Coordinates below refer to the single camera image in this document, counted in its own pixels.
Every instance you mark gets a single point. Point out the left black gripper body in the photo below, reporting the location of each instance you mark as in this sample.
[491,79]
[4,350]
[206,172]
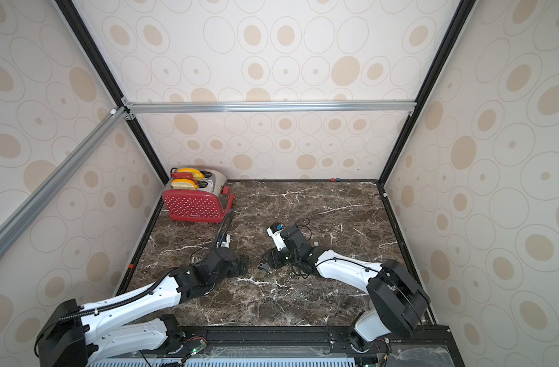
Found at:
[234,267]

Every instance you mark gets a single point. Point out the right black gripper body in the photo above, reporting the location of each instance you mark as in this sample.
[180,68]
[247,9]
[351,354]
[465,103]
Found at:
[277,258]

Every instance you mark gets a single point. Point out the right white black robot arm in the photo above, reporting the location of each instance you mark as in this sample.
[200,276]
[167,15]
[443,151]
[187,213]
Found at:
[398,301]

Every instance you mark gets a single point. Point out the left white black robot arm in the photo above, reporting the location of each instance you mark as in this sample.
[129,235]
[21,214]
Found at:
[79,335]

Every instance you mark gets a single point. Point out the red toaster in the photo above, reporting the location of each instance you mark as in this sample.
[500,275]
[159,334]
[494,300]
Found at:
[210,203]

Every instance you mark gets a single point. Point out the front toast slice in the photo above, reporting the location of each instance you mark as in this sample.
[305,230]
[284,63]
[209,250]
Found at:
[184,184]

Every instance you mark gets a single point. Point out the toast slice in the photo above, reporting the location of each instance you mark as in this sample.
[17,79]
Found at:
[184,184]
[189,174]

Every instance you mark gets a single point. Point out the back toast slice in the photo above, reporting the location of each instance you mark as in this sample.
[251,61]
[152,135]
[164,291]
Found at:
[189,174]

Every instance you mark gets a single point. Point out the horizontal aluminium bar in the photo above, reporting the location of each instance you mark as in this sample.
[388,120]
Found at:
[271,107]

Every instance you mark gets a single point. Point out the left diagonal aluminium bar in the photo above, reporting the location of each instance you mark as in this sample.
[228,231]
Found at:
[17,223]

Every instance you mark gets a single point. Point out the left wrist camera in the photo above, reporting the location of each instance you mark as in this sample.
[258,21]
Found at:
[225,242]

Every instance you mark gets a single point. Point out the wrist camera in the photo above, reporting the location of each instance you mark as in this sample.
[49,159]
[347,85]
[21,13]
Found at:
[225,242]
[287,238]

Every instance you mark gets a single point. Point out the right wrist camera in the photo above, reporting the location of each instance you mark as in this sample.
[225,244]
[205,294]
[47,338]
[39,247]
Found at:
[287,238]

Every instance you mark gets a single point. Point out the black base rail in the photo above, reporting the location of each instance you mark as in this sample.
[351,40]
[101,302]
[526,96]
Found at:
[296,346]

